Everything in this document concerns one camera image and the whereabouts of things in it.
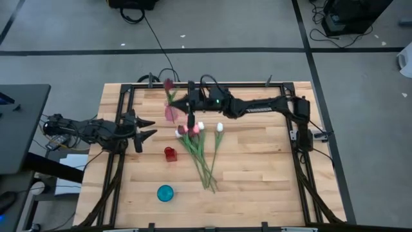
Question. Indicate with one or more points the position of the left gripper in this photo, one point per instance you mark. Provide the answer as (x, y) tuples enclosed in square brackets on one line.
[(130, 125)]

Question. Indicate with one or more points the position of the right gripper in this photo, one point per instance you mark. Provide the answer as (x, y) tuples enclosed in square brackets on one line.
[(199, 101)]

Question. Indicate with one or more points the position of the dark red artificial tulip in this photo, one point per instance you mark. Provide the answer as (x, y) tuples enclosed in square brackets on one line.
[(168, 84), (181, 129)]

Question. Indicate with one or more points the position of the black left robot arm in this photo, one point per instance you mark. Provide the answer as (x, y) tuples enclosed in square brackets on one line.
[(96, 130)]

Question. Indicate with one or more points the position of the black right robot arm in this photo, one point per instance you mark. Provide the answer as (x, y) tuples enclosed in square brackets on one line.
[(264, 106)]

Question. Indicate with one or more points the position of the pale purple glass vase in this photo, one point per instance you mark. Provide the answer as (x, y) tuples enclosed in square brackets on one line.
[(170, 115)]

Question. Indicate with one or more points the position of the red glass vase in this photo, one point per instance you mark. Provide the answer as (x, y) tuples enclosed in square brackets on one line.
[(170, 155)]

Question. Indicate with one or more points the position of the teal glass vase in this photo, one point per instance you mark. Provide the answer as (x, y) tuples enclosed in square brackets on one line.
[(165, 193)]

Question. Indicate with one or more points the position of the grey table clamp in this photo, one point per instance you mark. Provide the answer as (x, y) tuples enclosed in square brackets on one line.
[(268, 80), (150, 227), (264, 226), (150, 80)]

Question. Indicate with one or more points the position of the black power adapter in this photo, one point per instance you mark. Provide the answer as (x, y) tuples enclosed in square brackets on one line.
[(58, 141)]

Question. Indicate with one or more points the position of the white flat box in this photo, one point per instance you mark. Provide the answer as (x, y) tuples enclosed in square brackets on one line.
[(67, 188)]

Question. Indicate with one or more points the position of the black desk support beam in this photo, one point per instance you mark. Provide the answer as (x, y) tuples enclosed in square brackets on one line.
[(54, 167)]

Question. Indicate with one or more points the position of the white light bar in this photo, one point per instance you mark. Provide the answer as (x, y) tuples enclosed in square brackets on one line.
[(299, 229), (120, 230)]

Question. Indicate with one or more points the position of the black case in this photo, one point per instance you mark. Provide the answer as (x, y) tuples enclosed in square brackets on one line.
[(132, 3)]

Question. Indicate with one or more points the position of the black desk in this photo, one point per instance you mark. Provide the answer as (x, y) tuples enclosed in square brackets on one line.
[(22, 135)]

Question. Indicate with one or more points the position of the blue lit device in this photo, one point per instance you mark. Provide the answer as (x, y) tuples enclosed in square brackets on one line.
[(5, 100)]

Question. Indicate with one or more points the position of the black equipment cabinet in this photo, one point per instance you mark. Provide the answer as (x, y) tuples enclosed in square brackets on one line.
[(354, 13)]

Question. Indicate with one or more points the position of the white plastic object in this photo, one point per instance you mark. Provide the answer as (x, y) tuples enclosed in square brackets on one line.
[(407, 61)]

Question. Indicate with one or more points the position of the grey floor object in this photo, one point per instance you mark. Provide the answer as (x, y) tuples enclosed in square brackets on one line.
[(406, 22)]

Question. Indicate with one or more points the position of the black aluminium table frame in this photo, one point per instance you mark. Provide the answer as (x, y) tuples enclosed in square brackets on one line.
[(251, 85)]

